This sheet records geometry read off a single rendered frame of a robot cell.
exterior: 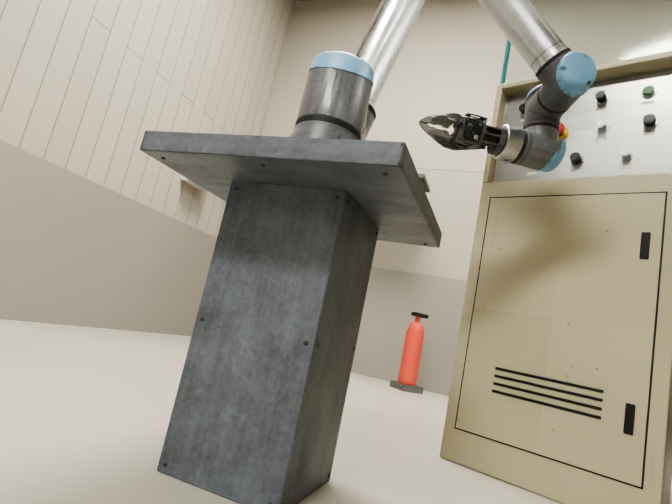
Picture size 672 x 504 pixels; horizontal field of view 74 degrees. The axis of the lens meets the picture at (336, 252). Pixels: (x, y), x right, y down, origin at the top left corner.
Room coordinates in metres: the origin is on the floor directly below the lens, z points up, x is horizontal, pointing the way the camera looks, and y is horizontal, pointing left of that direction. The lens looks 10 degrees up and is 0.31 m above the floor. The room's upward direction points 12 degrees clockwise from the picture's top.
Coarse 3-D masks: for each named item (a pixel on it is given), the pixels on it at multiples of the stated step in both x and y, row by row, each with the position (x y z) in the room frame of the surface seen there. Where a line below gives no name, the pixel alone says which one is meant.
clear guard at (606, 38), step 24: (552, 0) 1.37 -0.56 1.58; (576, 0) 1.32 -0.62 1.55; (600, 0) 1.27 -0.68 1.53; (624, 0) 1.22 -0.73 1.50; (648, 0) 1.18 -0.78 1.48; (552, 24) 1.36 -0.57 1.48; (576, 24) 1.31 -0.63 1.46; (600, 24) 1.26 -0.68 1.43; (624, 24) 1.22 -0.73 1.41; (648, 24) 1.18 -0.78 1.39; (576, 48) 1.30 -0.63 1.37; (600, 48) 1.26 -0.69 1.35; (624, 48) 1.21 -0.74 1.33; (648, 48) 1.17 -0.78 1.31; (504, 72) 1.45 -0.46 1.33; (528, 72) 1.40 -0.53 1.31
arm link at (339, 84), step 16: (320, 64) 0.89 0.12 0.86; (336, 64) 0.87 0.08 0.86; (352, 64) 0.87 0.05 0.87; (368, 64) 0.90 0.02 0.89; (320, 80) 0.88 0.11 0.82; (336, 80) 0.87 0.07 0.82; (352, 80) 0.87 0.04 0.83; (368, 80) 0.90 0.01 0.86; (304, 96) 0.91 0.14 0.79; (320, 96) 0.87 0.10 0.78; (336, 96) 0.87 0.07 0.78; (352, 96) 0.88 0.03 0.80; (368, 96) 0.92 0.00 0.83; (304, 112) 0.89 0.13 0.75; (320, 112) 0.87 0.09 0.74; (336, 112) 0.87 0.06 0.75; (352, 112) 0.88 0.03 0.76
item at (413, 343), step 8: (416, 312) 3.21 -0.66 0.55; (416, 320) 3.25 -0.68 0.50; (408, 328) 3.25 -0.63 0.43; (416, 328) 3.21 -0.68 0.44; (408, 336) 3.23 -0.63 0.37; (416, 336) 3.20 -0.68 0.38; (408, 344) 3.22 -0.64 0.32; (416, 344) 3.20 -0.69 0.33; (408, 352) 3.21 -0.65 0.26; (416, 352) 3.20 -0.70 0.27; (408, 360) 3.20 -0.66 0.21; (416, 360) 3.21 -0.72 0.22; (400, 368) 3.25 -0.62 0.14; (408, 368) 3.20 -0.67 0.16; (416, 368) 3.21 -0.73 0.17; (400, 376) 3.23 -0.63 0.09; (408, 376) 3.20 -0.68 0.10; (416, 376) 3.23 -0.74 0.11; (392, 384) 3.27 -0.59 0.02; (400, 384) 3.18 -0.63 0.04; (408, 384) 3.20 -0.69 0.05; (416, 392) 3.19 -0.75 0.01
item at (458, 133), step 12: (468, 120) 1.02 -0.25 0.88; (480, 120) 1.02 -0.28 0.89; (456, 132) 1.07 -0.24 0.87; (468, 132) 1.02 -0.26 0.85; (480, 132) 1.02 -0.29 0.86; (492, 132) 1.05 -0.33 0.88; (504, 132) 1.03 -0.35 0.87; (456, 144) 1.09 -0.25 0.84; (468, 144) 1.05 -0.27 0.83; (480, 144) 1.03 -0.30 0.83; (492, 144) 1.06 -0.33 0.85
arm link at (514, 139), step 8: (504, 128) 1.06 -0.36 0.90; (512, 128) 1.05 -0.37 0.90; (520, 128) 1.06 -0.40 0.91; (512, 136) 1.04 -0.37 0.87; (520, 136) 1.04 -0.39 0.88; (504, 144) 1.05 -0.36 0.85; (512, 144) 1.04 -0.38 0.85; (520, 144) 1.04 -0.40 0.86; (504, 152) 1.06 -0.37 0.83; (512, 152) 1.06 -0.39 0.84; (504, 160) 1.09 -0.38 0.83; (512, 160) 1.08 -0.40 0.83
